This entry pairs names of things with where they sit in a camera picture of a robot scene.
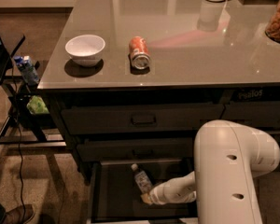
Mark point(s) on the dark drawer cabinet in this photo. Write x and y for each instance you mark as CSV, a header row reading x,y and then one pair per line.
x,y
58,100

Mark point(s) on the orange soda can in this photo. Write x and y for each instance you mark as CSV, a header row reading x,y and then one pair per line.
x,y
138,52

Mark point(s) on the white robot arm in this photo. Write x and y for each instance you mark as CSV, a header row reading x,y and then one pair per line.
x,y
227,157

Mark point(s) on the green snack bag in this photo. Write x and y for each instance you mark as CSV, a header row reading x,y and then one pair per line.
x,y
36,106

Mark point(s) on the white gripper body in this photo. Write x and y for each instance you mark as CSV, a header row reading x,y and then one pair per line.
x,y
160,193

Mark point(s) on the middle left drawer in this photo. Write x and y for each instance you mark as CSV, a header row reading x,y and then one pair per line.
x,y
136,149

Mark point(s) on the white ceramic bowl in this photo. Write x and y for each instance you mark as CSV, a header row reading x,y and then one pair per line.
x,y
85,50

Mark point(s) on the brown shoe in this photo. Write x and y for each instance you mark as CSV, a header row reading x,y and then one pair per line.
x,y
20,215

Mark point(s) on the clear plastic water bottle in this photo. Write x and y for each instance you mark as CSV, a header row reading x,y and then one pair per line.
x,y
141,179

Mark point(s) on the open bottom drawer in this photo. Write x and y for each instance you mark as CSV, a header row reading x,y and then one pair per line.
x,y
115,199

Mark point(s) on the top left drawer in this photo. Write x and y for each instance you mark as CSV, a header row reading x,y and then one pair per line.
x,y
138,118

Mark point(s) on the black side desk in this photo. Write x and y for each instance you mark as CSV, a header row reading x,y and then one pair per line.
x,y
8,83

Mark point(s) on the top right drawer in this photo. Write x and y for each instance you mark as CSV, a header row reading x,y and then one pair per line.
x,y
264,115

